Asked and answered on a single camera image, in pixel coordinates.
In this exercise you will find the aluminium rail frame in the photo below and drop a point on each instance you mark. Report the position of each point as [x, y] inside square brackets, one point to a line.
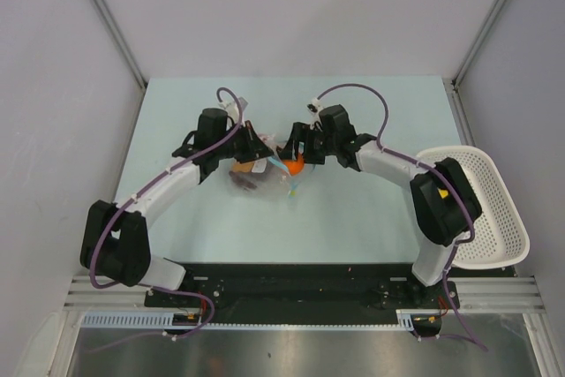
[471, 294]

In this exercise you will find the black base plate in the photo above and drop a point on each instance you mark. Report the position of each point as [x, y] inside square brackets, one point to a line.
[340, 314]

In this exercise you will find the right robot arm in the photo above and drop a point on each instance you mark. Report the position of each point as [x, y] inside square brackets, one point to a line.
[442, 204]

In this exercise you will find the white perforated plastic basket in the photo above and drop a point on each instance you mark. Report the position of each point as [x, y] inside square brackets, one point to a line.
[501, 239]

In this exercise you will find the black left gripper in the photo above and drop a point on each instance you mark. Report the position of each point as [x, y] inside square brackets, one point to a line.
[254, 148]

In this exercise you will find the white slotted cable duct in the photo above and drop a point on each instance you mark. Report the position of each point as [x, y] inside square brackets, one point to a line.
[141, 320]

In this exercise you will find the dark purple fake grapes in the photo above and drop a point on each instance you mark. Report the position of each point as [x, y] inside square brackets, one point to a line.
[242, 181]

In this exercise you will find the clear zip top bag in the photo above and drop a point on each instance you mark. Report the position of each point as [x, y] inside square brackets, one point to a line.
[275, 182]

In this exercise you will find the orange fake fruit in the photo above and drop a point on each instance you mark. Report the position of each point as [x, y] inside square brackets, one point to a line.
[295, 166]

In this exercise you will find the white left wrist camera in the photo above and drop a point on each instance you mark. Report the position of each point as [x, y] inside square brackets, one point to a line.
[234, 109]

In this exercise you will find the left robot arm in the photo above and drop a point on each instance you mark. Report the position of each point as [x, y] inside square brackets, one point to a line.
[116, 242]

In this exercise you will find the brown fake bread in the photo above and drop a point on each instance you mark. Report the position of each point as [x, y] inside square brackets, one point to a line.
[247, 167]

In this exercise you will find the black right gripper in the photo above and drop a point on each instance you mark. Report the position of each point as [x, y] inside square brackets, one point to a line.
[303, 132]

